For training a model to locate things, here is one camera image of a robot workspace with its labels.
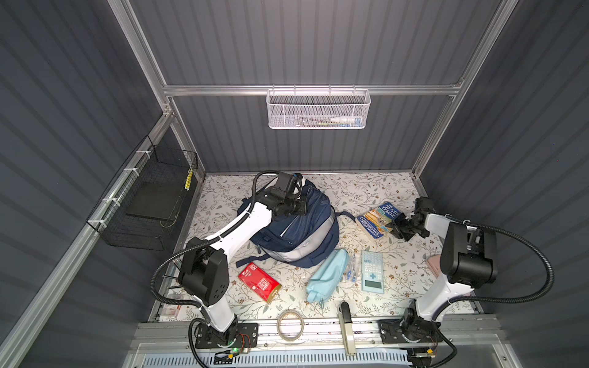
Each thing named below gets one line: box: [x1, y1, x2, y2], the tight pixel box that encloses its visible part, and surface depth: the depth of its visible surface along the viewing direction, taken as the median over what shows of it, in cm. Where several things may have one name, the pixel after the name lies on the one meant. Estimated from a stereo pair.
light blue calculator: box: [361, 249, 385, 294], surface depth 87 cm
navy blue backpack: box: [235, 178, 356, 269], surface depth 88 cm
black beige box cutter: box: [338, 301, 356, 356], surface depth 74 cm
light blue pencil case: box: [306, 248, 350, 304], surface depth 83 cm
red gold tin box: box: [238, 262, 283, 304], surface depth 86 cm
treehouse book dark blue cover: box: [355, 202, 402, 240], surface depth 101 cm
